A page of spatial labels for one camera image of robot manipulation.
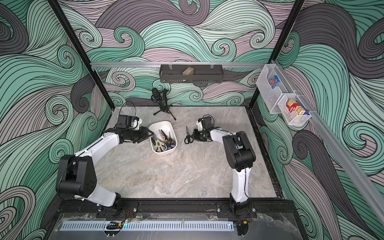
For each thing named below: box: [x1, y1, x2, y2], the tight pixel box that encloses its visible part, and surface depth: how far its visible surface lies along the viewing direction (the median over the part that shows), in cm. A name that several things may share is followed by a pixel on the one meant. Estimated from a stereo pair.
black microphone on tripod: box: [151, 87, 177, 121], surface depth 100 cm
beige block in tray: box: [182, 66, 195, 76], surface depth 94 cm
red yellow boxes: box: [286, 99, 306, 115], surface depth 67 cm
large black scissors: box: [184, 125, 194, 145], surface depth 102 cm
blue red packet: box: [269, 75, 280, 89], surface depth 85 cm
